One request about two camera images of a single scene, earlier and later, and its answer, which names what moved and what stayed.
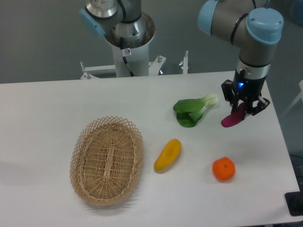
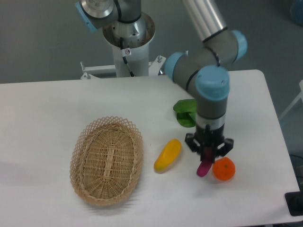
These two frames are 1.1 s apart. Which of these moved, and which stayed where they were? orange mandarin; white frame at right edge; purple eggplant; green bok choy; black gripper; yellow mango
Moved: purple eggplant; black gripper
Stayed: white frame at right edge; orange mandarin; green bok choy; yellow mango
